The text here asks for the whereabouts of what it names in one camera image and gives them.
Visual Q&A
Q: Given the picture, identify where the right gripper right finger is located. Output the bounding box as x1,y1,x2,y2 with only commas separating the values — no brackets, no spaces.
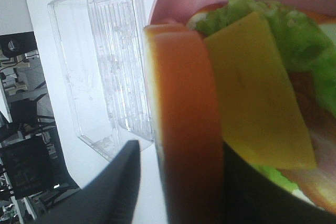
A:
223,143,335,223

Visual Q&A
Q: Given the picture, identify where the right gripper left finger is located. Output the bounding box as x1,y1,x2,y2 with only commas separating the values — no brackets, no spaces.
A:
34,140,141,223

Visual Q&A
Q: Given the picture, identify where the pink bacon strip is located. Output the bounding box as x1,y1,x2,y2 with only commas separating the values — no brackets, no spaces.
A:
281,72,335,213

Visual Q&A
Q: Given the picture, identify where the yellow cheese slice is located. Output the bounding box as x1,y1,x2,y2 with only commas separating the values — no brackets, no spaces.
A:
204,12,317,169

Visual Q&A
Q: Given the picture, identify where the bread slice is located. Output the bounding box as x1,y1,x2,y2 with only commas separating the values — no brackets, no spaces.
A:
144,23,225,223
186,3,335,30

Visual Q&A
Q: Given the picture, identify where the green lettuce leaf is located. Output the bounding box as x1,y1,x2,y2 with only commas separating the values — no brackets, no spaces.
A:
195,0,335,191

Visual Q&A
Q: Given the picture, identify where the left clear plastic tray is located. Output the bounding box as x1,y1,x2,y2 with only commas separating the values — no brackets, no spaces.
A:
48,0,153,161

